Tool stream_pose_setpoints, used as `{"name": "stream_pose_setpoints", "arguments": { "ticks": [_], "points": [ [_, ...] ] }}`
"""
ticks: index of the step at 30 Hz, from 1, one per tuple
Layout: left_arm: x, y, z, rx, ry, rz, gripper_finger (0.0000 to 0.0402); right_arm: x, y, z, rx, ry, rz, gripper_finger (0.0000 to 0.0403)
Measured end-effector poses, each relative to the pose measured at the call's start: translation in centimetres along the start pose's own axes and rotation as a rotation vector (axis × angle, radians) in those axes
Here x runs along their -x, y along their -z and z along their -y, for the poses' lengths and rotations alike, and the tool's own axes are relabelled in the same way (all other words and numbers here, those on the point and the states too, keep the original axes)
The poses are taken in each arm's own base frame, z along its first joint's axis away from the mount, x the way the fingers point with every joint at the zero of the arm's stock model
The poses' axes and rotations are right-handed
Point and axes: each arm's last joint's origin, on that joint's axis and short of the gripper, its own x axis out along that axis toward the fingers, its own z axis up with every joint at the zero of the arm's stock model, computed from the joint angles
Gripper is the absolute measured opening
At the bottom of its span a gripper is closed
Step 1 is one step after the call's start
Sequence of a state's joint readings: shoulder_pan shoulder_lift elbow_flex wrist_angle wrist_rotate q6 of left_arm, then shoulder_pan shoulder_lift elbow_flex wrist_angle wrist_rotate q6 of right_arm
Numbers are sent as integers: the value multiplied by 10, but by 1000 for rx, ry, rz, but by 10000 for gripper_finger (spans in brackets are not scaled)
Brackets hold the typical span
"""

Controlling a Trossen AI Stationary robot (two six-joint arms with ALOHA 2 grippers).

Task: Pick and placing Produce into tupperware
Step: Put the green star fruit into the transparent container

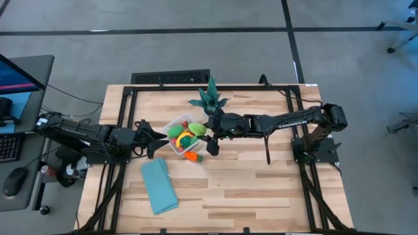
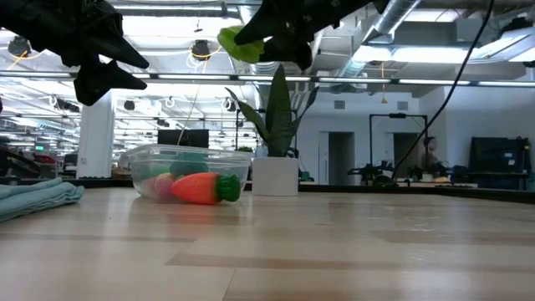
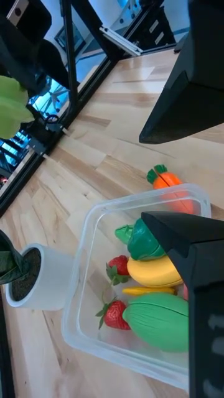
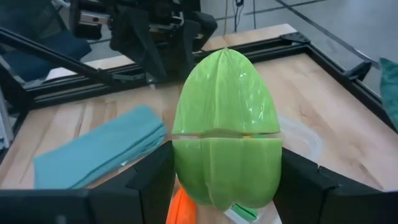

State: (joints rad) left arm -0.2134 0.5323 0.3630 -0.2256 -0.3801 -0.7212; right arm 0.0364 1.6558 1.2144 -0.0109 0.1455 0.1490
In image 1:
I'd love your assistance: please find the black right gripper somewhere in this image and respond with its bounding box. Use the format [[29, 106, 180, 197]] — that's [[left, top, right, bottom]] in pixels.
[[197, 112, 251, 157]]

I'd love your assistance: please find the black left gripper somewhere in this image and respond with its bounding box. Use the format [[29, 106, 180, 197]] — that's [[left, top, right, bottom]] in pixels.
[[130, 119, 170, 160]]

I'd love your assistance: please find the green toy papaya half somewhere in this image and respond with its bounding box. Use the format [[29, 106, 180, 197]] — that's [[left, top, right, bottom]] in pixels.
[[167, 125, 185, 139]]

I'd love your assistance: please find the yellow toy banana bunch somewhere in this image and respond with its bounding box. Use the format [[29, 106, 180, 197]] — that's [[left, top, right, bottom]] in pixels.
[[175, 131, 194, 148]]

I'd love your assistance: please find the orange toy carrot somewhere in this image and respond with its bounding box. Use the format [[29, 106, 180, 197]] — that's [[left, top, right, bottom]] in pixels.
[[184, 151, 204, 163]]

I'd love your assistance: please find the clear plastic tupperware container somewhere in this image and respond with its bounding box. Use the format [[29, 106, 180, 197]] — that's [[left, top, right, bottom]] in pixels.
[[161, 113, 210, 156]]

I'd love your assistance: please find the green snake plant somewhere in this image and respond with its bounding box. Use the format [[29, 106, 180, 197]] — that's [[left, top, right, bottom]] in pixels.
[[187, 76, 231, 116]]

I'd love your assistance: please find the folded teal cloth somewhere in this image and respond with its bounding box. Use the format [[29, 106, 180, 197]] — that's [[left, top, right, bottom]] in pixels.
[[140, 157, 180, 215]]

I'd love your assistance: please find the red drink can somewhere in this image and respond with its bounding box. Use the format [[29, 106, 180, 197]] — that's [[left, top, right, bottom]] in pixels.
[[40, 164, 59, 178]]

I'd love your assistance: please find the grey office desk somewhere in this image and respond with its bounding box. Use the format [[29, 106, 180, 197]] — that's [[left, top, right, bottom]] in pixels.
[[0, 54, 56, 212]]

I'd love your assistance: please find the black keyboard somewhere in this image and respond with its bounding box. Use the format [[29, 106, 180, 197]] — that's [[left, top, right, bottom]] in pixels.
[[0, 133, 23, 163]]

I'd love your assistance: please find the black computer mouse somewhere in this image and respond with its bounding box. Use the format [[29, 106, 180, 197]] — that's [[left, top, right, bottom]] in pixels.
[[2, 166, 29, 198]]

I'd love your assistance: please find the computer monitor blue screen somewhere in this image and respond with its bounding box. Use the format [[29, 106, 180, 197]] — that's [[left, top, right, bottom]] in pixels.
[[0, 54, 46, 96]]

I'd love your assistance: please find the black chair base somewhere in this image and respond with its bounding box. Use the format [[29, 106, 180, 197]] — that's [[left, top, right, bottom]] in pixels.
[[387, 113, 418, 134]]

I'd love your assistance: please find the office chair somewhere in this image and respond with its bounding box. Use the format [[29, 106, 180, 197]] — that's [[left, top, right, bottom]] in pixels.
[[377, 0, 418, 54]]

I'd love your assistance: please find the black aluminium table frame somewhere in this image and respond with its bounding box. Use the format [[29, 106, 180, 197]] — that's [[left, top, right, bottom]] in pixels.
[[76, 84, 355, 235]]

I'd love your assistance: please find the thin black floor cable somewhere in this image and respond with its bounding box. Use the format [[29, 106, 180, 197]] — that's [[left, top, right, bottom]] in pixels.
[[40, 84, 104, 119]]

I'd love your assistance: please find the long black arm cable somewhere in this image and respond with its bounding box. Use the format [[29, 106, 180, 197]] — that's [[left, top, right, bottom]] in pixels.
[[259, 74, 324, 107]]

